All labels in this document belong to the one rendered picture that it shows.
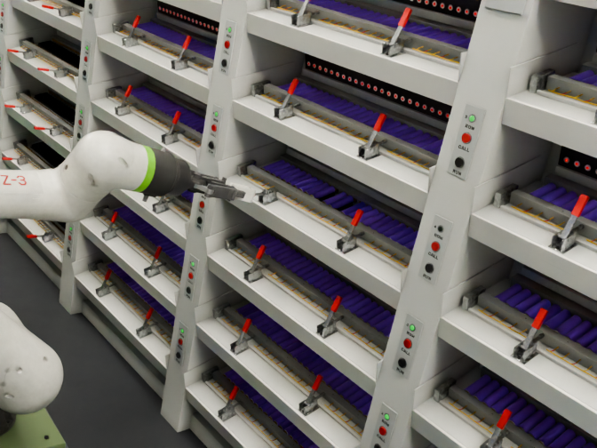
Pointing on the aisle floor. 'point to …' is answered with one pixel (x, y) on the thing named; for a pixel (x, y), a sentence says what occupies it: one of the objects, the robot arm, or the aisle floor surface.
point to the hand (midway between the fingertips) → (239, 192)
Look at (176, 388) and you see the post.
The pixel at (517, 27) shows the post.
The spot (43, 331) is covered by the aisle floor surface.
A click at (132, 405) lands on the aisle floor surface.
